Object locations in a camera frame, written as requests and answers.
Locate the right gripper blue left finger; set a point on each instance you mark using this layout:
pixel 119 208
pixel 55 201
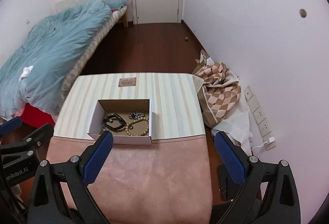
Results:
pixel 60 191

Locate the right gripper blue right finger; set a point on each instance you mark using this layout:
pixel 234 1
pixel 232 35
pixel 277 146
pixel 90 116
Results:
pixel 267 194

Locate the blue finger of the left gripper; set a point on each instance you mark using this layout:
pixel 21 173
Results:
pixel 32 142
pixel 8 127

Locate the black smart band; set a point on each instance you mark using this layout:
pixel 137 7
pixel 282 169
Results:
pixel 113 122

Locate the black box on floor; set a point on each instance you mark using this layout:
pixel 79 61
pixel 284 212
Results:
pixel 228 188

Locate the teal duvet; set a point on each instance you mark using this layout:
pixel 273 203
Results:
pixel 48 59

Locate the white crumpled tissue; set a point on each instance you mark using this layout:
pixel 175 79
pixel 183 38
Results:
pixel 25 72

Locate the bed with patterned mattress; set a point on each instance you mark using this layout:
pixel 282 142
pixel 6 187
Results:
pixel 90 43

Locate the white cardboard box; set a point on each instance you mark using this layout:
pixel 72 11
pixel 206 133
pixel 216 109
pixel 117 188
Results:
pixel 129 120

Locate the brown checkered cloth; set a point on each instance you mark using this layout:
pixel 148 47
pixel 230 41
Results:
pixel 223 104

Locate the white wall socket strip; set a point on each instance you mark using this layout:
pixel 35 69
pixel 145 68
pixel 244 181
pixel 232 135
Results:
pixel 260 119

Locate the round wall hole cover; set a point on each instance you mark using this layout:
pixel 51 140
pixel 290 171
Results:
pixel 302 13

